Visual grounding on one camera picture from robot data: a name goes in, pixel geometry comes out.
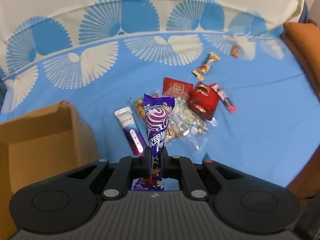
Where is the white purple stick packet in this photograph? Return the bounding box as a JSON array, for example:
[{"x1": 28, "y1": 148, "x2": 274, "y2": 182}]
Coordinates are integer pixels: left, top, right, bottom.
[{"x1": 114, "y1": 107, "x2": 146, "y2": 156}]

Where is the clear bag of candies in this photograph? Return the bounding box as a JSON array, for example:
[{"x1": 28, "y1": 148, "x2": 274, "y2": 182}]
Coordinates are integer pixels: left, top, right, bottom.
[{"x1": 165, "y1": 97, "x2": 218, "y2": 151}]

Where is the purple chocolate bar wrapper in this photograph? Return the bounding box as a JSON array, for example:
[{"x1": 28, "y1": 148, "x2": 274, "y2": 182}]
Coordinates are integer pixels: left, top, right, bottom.
[{"x1": 133, "y1": 94, "x2": 175, "y2": 191}]

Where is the coated peanuts snack bag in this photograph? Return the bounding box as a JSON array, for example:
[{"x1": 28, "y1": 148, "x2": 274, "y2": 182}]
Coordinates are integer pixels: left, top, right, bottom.
[{"x1": 130, "y1": 90, "x2": 159, "y2": 124}]

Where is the red chocolate snack pack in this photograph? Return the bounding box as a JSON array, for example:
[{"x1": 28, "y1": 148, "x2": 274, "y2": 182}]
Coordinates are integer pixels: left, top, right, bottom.
[{"x1": 187, "y1": 82, "x2": 220, "y2": 120}]

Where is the dark red packet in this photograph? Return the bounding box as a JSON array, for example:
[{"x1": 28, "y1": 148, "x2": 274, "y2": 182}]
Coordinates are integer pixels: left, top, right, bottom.
[{"x1": 162, "y1": 77, "x2": 193, "y2": 100}]

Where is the red white stick packet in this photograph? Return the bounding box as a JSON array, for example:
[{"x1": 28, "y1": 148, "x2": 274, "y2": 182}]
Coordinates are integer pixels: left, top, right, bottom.
[{"x1": 211, "y1": 83, "x2": 236, "y2": 114}]

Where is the brown cardboard box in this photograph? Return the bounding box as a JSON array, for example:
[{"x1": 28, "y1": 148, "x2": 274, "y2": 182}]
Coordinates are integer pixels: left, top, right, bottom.
[{"x1": 1, "y1": 100, "x2": 99, "y2": 239}]

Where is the yellow wrapped candy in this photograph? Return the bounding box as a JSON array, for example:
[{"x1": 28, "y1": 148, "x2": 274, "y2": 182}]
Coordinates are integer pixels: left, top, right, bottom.
[{"x1": 192, "y1": 52, "x2": 221, "y2": 81}]

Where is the small red wrapped candy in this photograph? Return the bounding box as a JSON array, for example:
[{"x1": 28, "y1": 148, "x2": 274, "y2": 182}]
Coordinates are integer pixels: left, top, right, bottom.
[{"x1": 230, "y1": 45, "x2": 241, "y2": 58}]

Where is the blue white patterned sofa cover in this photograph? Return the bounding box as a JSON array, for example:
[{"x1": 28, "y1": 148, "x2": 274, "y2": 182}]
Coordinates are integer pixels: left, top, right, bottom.
[{"x1": 1, "y1": 0, "x2": 319, "y2": 186}]

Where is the orange cushion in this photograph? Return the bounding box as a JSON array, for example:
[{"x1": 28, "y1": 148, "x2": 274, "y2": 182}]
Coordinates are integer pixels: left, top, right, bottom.
[{"x1": 281, "y1": 22, "x2": 319, "y2": 98}]

